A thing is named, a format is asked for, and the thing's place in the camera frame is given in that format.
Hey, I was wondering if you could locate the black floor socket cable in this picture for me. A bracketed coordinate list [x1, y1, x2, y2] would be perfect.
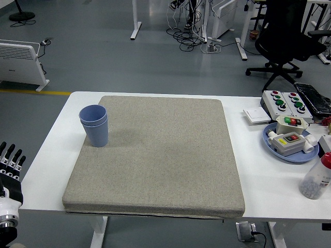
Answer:
[250, 231, 267, 248]

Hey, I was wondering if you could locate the silver floor socket box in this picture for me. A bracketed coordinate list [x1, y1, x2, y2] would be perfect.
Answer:
[235, 221, 259, 243]

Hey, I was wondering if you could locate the white push-button control box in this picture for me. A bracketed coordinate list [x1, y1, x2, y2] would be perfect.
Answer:
[281, 91, 314, 124]
[260, 89, 294, 121]

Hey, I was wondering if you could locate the grey two-button switch box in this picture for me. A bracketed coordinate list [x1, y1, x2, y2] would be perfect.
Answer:
[271, 132, 306, 158]

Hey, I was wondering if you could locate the wide white panel heater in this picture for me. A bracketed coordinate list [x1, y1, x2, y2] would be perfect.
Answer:
[0, 39, 50, 92]

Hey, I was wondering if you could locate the blue ribbed plastic cup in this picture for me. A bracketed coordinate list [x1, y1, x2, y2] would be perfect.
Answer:
[82, 120, 109, 148]
[79, 104, 108, 128]

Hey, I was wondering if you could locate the black wrapped keyboard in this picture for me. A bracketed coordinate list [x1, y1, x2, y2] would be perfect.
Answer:
[294, 82, 331, 116]

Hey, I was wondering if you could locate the cream three-button switch box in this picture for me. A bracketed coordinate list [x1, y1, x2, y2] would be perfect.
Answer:
[275, 115, 310, 135]

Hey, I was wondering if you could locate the blue round plate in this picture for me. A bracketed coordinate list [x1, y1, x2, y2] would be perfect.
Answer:
[262, 122, 320, 163]

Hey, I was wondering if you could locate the white table leg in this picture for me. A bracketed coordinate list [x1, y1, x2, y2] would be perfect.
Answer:
[90, 216, 109, 248]
[267, 221, 288, 248]

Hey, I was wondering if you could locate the white wall switch plate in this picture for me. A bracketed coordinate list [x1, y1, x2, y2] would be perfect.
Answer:
[242, 107, 272, 127]

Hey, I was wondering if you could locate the clear bottle with red cap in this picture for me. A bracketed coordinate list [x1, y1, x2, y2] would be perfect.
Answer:
[298, 151, 331, 200]

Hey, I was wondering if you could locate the black fan stand base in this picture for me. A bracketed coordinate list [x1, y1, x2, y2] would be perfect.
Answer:
[9, 0, 36, 22]

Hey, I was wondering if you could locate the narrow white panel heater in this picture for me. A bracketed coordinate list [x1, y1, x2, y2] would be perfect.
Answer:
[208, 0, 238, 42]

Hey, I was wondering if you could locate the black office chair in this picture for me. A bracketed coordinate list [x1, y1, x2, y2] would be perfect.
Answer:
[245, 0, 328, 92]

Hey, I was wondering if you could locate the black cable tangle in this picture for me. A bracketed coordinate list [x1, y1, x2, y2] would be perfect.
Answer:
[165, 25, 207, 52]

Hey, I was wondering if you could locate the white power strip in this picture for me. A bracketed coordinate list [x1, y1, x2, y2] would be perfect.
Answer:
[206, 43, 222, 54]

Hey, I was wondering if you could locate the red yellow wire bundle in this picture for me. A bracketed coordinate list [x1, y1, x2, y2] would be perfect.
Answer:
[311, 117, 331, 134]

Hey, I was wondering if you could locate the white desk leg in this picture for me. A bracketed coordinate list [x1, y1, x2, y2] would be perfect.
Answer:
[200, 0, 208, 44]
[235, 0, 255, 61]
[306, 0, 331, 65]
[130, 0, 142, 40]

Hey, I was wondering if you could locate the black fan cable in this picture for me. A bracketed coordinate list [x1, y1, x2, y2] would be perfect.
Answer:
[10, 20, 37, 28]

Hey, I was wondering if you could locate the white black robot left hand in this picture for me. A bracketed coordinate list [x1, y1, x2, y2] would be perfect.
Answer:
[0, 141, 27, 218]

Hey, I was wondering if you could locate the small white plug fitting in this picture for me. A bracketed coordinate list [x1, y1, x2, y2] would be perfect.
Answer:
[267, 130, 278, 145]

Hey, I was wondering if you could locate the grey-brown foam mat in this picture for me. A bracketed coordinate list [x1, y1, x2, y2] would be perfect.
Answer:
[62, 95, 246, 220]

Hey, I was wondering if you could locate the white pipe fitting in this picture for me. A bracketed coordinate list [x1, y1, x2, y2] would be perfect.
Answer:
[302, 134, 318, 153]

